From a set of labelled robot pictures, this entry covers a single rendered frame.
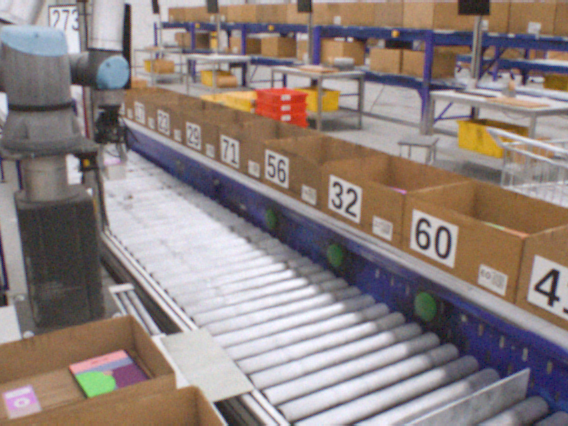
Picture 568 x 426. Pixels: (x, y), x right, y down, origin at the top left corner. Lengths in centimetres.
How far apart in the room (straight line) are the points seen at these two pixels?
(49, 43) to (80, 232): 45
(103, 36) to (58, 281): 64
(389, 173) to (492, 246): 76
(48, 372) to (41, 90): 63
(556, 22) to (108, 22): 565
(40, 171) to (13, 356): 44
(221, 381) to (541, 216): 94
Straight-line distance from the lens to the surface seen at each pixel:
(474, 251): 149
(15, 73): 148
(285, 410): 126
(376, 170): 208
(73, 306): 160
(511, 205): 177
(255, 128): 268
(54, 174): 153
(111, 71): 165
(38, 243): 153
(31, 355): 141
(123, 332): 144
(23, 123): 148
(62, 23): 251
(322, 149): 241
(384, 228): 172
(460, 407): 123
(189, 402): 117
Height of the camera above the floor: 150
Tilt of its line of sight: 19 degrees down
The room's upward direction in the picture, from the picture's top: 1 degrees clockwise
